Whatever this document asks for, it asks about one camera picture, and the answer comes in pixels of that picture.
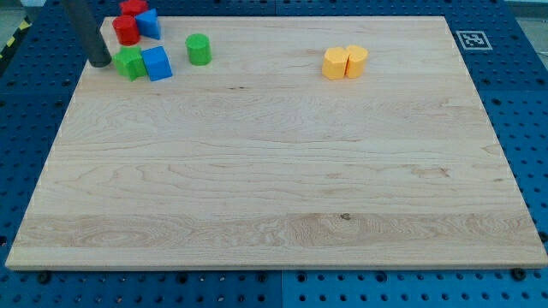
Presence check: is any white fiducial marker tag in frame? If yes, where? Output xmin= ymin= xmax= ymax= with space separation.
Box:
xmin=456 ymin=30 xmax=492 ymax=50

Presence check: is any blue cube block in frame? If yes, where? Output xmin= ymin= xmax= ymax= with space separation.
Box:
xmin=141 ymin=46 xmax=173 ymax=81

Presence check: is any green cylinder block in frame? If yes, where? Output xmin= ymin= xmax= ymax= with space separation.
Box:
xmin=185 ymin=33 xmax=212 ymax=66

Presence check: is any red cylinder block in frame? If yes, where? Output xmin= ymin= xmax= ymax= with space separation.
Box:
xmin=112 ymin=15 xmax=140 ymax=46

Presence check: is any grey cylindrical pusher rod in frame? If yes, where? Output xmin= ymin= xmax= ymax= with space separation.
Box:
xmin=61 ymin=0 xmax=111 ymax=68

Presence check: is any yellow hexagon block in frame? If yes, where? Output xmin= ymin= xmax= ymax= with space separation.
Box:
xmin=321 ymin=47 xmax=349 ymax=80

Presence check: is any yellow cylinder block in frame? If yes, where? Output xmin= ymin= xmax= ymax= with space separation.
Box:
xmin=345 ymin=44 xmax=369 ymax=79

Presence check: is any red star block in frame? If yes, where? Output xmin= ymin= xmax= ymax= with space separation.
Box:
xmin=119 ymin=0 xmax=149 ymax=16

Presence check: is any blue triangular block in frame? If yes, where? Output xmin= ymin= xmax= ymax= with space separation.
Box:
xmin=135 ymin=9 xmax=161 ymax=40

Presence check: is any green star block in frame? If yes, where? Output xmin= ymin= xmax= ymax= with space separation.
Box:
xmin=112 ymin=46 xmax=147 ymax=81

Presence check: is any light wooden board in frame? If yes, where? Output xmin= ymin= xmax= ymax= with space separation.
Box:
xmin=6 ymin=16 xmax=547 ymax=271

